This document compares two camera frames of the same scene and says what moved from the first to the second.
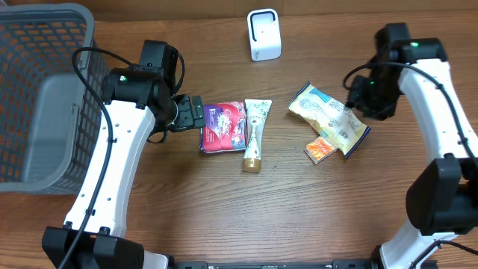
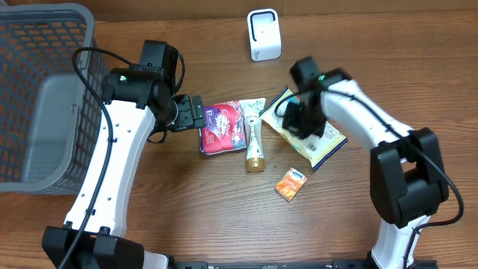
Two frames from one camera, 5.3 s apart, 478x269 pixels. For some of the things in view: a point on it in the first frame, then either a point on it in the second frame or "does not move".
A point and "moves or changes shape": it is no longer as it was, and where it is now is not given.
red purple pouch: x=223 y=128 does not move
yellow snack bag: x=331 y=116 moves or changes shape
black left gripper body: x=184 y=117 does not move
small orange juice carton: x=319 y=149 → x=290 y=184
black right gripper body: x=379 y=96 → x=305 y=118
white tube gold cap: x=256 y=113 does not move
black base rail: x=335 y=264 does not move
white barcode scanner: x=264 y=33 does not move
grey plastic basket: x=50 y=119 does not move
